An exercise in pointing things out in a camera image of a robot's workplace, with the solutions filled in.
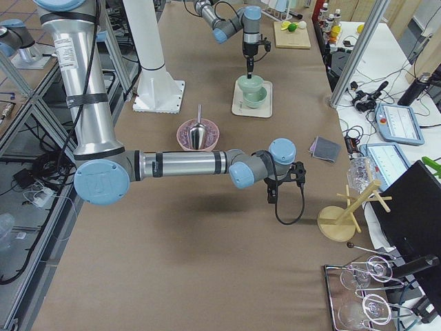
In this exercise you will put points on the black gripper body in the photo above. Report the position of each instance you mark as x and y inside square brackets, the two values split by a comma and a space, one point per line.
[249, 49]
[271, 196]

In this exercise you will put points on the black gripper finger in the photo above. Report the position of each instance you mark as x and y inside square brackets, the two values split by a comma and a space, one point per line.
[250, 66]

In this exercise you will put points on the green bowl robot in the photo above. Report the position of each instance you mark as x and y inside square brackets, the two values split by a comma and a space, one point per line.
[250, 85]

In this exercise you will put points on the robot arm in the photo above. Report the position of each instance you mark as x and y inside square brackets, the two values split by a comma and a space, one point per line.
[104, 168]
[245, 19]

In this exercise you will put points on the grey cloth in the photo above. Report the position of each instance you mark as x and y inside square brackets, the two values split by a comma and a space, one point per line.
[326, 150]

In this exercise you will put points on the green bowl on tray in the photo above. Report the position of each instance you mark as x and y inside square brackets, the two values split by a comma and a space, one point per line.
[255, 100]

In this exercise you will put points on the lemon slice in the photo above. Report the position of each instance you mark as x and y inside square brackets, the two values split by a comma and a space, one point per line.
[285, 25]

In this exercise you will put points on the green lime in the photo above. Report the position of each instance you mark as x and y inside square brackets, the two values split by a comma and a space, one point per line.
[292, 27]

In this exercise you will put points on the cream rabbit tray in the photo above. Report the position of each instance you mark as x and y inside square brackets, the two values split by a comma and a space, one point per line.
[240, 109]

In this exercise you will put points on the wooden cutting board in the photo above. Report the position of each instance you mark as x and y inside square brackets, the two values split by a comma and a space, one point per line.
[299, 39]

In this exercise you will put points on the wooden cup rack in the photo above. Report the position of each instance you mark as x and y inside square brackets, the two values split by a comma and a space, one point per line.
[339, 224]

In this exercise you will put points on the pink bowl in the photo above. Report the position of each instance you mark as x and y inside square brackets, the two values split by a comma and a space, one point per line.
[194, 137]

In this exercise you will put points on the metal scoop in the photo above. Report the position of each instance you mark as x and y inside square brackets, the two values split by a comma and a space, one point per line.
[197, 133]

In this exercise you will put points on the teach pendant near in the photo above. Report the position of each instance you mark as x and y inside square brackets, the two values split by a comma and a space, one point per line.
[388, 158]

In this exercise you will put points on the teach pendant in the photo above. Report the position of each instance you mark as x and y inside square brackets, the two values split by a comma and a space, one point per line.
[398, 124]
[388, 158]

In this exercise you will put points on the teach pendant far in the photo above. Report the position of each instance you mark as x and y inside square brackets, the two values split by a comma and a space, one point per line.
[398, 124]

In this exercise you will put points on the wine glass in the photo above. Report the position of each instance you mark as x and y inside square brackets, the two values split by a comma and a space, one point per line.
[368, 314]
[359, 275]

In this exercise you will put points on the black monitor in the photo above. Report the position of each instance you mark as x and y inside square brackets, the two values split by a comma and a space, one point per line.
[413, 223]

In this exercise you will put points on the black water bottle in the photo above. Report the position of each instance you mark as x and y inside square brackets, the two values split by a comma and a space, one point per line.
[415, 89]

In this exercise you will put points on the metal glass rack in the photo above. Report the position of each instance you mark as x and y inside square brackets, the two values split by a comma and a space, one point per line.
[356, 292]

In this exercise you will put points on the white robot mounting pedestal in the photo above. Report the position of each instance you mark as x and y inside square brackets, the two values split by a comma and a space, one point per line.
[157, 91]

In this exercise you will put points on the aluminium frame post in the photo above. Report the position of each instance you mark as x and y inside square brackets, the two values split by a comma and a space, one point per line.
[371, 24]

